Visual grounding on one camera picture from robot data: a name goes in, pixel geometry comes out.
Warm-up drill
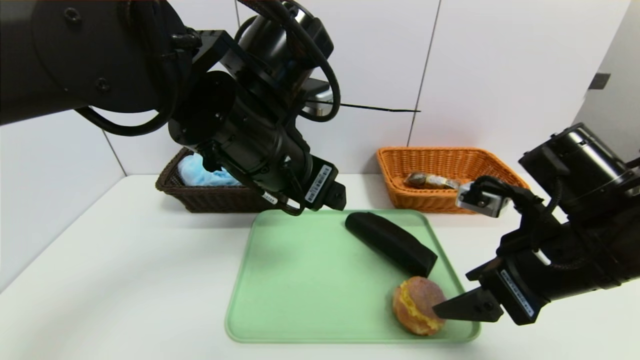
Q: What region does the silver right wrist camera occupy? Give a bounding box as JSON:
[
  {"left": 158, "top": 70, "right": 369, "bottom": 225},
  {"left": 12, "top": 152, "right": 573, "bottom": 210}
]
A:
[{"left": 456, "top": 179, "right": 511, "bottom": 218}]

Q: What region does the dark brown wicker basket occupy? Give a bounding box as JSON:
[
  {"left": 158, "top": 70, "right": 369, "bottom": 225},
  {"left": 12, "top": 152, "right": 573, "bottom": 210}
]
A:
[{"left": 155, "top": 147, "right": 275, "bottom": 213}]

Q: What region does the light green plastic tray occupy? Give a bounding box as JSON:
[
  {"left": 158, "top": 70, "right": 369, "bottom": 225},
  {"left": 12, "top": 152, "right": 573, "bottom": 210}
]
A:
[{"left": 224, "top": 209, "right": 482, "bottom": 345}]

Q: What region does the black zip tie tail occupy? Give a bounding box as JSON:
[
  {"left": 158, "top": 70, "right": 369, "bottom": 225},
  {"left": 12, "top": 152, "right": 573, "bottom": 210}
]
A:
[{"left": 305, "top": 101, "right": 421, "bottom": 114}]

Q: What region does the black fabric pouch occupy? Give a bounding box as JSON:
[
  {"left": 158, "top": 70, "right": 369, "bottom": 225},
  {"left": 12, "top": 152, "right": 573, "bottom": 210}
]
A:
[{"left": 345, "top": 211, "right": 439, "bottom": 279}]

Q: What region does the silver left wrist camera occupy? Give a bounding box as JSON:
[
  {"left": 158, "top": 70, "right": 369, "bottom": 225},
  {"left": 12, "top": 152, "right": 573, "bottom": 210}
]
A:
[{"left": 300, "top": 77, "right": 335, "bottom": 104}]

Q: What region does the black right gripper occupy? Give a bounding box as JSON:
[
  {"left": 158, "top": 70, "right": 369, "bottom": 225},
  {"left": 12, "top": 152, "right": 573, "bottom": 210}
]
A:
[{"left": 431, "top": 245, "right": 594, "bottom": 326}]

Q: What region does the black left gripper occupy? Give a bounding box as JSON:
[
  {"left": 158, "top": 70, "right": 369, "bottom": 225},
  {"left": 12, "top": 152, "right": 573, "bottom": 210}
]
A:
[{"left": 276, "top": 124, "right": 347, "bottom": 212}]

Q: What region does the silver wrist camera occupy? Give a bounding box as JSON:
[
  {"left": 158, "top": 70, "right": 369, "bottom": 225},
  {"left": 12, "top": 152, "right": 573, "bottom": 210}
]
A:
[
  {"left": 456, "top": 179, "right": 511, "bottom": 218},
  {"left": 300, "top": 77, "right": 335, "bottom": 104}
]

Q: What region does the light blue bath loofah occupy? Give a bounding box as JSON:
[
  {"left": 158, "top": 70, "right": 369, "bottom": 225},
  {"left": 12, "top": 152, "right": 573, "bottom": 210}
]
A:
[{"left": 179, "top": 152, "right": 242, "bottom": 187}]

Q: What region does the round cream filled bun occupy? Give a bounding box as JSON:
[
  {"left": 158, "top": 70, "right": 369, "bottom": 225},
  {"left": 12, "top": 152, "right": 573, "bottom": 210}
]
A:
[{"left": 392, "top": 276, "right": 447, "bottom": 337}]

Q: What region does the chocolate balls pack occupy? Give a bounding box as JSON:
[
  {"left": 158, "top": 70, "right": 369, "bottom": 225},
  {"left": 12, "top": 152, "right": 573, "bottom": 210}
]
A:
[{"left": 404, "top": 172, "right": 461, "bottom": 190}]

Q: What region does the orange wicker basket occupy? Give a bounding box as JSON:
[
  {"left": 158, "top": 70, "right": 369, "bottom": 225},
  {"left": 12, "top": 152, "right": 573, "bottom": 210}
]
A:
[{"left": 376, "top": 146, "right": 531, "bottom": 215}]

